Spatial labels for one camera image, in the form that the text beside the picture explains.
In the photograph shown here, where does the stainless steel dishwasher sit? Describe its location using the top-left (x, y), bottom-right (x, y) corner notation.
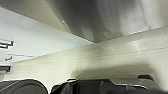
top-left (0, 0), bottom-right (168, 44)

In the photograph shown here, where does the white sink base cabinet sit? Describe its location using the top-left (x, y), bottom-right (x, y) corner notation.
top-left (0, 6), bottom-right (95, 66)

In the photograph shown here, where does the microwave oven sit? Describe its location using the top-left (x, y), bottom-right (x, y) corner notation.
top-left (0, 39), bottom-right (15, 73)

